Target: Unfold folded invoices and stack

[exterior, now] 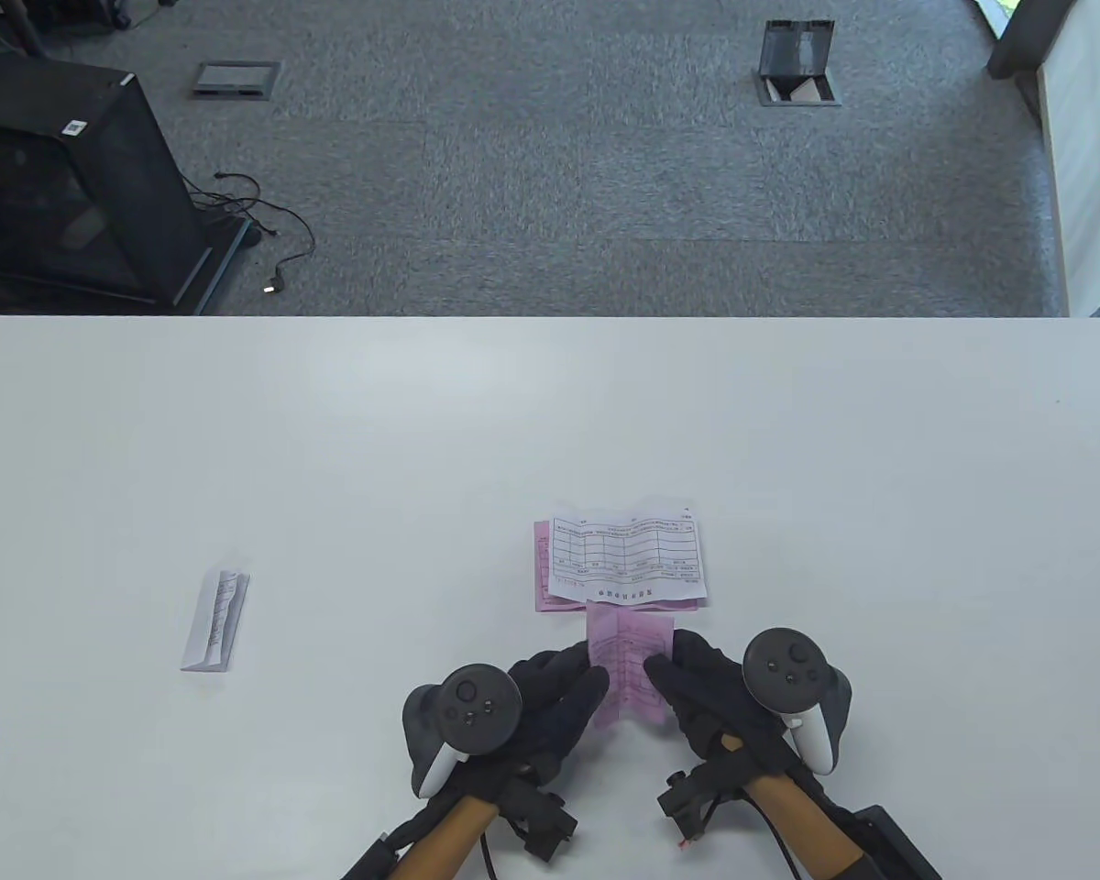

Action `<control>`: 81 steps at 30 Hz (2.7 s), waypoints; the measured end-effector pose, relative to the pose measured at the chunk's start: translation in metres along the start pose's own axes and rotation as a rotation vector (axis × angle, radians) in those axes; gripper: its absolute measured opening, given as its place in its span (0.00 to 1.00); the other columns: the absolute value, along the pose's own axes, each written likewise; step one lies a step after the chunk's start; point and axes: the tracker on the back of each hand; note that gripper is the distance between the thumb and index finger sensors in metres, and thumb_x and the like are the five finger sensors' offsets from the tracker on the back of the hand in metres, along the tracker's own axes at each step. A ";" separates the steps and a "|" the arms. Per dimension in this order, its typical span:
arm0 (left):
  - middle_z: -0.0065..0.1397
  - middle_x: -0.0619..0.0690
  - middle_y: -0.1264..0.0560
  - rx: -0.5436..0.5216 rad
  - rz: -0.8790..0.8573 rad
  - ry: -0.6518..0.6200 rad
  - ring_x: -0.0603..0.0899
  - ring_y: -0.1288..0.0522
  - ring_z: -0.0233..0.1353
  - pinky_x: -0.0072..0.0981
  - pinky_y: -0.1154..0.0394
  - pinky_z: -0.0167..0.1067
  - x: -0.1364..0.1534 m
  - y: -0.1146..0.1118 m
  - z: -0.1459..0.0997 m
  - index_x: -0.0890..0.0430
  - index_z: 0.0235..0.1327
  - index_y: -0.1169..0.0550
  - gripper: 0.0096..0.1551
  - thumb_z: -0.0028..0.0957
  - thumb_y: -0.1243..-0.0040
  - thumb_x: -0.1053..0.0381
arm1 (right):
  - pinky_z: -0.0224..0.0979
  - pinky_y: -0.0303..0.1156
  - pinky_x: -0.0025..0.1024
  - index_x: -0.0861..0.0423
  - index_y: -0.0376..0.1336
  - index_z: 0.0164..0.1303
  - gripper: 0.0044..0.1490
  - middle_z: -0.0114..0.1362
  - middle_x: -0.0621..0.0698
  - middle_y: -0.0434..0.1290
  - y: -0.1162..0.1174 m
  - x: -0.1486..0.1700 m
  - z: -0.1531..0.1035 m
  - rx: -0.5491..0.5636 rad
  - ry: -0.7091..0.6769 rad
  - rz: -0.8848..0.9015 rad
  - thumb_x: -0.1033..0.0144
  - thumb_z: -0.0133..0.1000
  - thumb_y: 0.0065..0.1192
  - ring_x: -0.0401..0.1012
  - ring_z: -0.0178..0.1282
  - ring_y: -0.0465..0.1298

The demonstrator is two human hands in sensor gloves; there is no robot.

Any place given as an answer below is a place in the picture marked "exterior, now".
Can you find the person's left hand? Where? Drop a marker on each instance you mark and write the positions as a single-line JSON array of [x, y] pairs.
[[555, 706]]

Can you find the person's right hand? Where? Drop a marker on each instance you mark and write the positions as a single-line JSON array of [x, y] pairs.
[[706, 697]]

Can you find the pink invoice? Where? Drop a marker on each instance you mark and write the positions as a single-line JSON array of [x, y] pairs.
[[628, 669], [543, 568]]

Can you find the white invoice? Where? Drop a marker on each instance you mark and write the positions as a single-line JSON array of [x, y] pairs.
[[213, 623], [628, 550]]

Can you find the person's left forearm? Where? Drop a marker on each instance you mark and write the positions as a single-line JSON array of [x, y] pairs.
[[440, 839]]

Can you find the person's right forearm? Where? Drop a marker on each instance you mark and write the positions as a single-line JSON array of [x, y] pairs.
[[802, 825]]

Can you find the gray left hand controller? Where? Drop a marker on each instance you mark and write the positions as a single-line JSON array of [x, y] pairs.
[[477, 701]]

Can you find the gray hand controller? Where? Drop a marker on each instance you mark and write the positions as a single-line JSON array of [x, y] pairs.
[[477, 701], [784, 669]]

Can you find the gray right hand controller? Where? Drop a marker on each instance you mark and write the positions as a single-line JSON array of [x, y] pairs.
[[784, 669]]

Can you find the open gray floor box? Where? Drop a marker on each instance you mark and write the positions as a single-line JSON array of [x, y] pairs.
[[797, 64]]

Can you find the white partition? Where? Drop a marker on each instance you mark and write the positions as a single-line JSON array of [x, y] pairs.
[[1095, 165]]

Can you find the closed gray floor box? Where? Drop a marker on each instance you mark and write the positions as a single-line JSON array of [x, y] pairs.
[[236, 79]]

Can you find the black cabinet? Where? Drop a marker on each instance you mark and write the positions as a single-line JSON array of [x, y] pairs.
[[64, 183]]

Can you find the dark pillar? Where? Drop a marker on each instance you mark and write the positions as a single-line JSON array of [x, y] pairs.
[[1027, 41]]

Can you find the black furniture leg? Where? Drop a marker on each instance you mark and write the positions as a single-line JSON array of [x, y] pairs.
[[23, 23]]

